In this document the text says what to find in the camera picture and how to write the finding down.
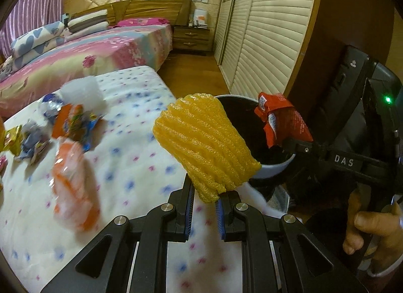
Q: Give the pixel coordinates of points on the grey blue wrapper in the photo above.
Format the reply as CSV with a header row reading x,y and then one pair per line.
x,y
33,143

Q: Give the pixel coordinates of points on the louvred wardrobe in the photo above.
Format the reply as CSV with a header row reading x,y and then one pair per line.
x,y
267,28

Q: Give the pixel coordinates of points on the pink pillow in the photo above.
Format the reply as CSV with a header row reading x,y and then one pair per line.
x,y
143,22

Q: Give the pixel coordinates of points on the white bin with black liner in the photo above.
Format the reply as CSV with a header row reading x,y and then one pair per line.
x,y
242,119

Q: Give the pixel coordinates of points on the yellow snack wrapper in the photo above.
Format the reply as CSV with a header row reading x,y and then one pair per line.
x,y
11,140

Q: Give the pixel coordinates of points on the white orange box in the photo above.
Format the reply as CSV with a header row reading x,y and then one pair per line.
x,y
200,17

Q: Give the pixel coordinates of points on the person's right hand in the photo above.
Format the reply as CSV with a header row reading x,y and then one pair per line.
x,y
374,227

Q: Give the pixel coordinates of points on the purple striped curtain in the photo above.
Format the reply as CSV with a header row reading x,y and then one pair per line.
x,y
34,6

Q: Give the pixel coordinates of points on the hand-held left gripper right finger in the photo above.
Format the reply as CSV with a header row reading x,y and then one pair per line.
x,y
221,219

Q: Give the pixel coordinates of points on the floral print quilt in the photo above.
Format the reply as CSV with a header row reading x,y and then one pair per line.
x,y
6,69

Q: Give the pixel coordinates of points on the wooden headboard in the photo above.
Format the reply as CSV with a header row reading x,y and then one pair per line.
x,y
151,8

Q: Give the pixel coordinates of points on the orange white plastic packet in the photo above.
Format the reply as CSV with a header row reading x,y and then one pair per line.
x,y
74,182

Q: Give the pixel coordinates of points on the wooden nightstand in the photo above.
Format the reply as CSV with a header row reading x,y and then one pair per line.
x,y
191,39

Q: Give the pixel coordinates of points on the red snack wrapper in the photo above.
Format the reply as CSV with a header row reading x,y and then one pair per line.
x,y
285,119

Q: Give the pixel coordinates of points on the heart print pillow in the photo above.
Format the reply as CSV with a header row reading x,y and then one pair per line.
x,y
39,33
34,52

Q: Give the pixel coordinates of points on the dark wooden panel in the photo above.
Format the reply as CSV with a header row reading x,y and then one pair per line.
x,y
352,6

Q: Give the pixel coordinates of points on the orange colourful snack wrapper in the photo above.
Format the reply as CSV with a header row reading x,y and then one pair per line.
x,y
74,123

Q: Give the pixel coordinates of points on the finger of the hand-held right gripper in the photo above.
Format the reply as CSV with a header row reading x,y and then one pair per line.
x,y
302,146

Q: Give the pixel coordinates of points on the yellow foam fruit net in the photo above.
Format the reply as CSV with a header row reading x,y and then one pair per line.
x,y
204,145

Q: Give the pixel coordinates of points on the striped pillow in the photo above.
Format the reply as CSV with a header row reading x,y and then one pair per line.
x,y
88,20

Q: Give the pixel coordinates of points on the blue silver wrapper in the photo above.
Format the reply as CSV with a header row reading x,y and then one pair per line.
x,y
52,105

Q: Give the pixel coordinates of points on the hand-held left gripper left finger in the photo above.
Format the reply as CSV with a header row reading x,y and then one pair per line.
x,y
190,214

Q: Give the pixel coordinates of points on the pink floral bed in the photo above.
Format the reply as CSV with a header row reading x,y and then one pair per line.
x,y
104,50

